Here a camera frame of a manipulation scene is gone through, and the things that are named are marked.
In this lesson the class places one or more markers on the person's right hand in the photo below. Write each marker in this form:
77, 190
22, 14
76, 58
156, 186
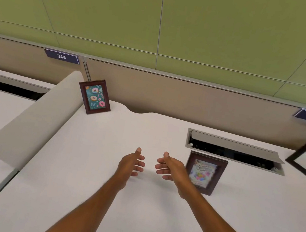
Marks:
175, 171

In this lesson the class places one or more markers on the person's left hand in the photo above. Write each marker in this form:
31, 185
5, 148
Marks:
126, 167

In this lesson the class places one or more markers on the person's right thumb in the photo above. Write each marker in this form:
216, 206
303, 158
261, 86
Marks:
166, 155

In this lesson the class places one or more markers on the person's right middle finger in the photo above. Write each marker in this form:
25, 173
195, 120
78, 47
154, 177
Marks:
159, 166

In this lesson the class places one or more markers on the person's left middle finger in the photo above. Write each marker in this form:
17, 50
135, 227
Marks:
141, 164

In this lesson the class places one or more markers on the person's right little finger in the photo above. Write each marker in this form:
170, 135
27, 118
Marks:
166, 177

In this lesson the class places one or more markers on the person's left little finger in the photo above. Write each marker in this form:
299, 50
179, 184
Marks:
134, 174

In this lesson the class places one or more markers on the person's left thumb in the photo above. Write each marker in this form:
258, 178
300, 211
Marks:
138, 152

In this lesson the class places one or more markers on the person's left forearm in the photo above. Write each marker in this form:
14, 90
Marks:
86, 209

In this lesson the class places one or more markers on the person's right forearm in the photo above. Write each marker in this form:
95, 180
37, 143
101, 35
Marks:
219, 230

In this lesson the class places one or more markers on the beige back partition panel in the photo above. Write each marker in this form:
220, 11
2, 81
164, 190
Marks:
188, 99

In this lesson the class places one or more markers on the beige desk divider panel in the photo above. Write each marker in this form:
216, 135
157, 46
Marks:
38, 120

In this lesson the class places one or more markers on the brown frame with candy picture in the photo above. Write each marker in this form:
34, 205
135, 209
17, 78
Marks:
205, 174

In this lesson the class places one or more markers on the brown frame with donut picture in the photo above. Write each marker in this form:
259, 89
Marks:
94, 96

